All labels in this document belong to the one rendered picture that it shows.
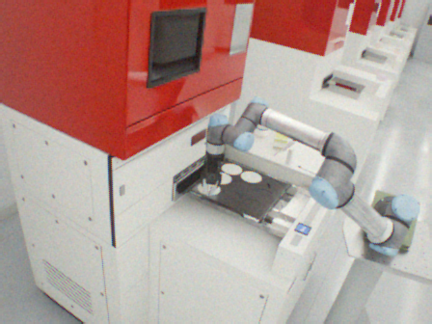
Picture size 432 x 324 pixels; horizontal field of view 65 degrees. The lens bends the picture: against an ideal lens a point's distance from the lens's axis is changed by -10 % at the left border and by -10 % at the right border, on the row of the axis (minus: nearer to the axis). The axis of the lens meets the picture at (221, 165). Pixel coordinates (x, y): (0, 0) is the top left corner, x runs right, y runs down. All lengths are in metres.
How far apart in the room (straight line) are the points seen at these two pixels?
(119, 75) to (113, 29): 0.13
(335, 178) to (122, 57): 0.77
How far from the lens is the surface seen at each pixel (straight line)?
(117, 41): 1.08
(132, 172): 1.33
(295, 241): 1.39
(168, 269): 1.67
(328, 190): 1.24
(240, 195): 1.66
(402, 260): 1.75
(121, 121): 1.14
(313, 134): 1.35
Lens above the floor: 1.83
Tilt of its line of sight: 30 degrees down
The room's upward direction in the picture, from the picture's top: 8 degrees clockwise
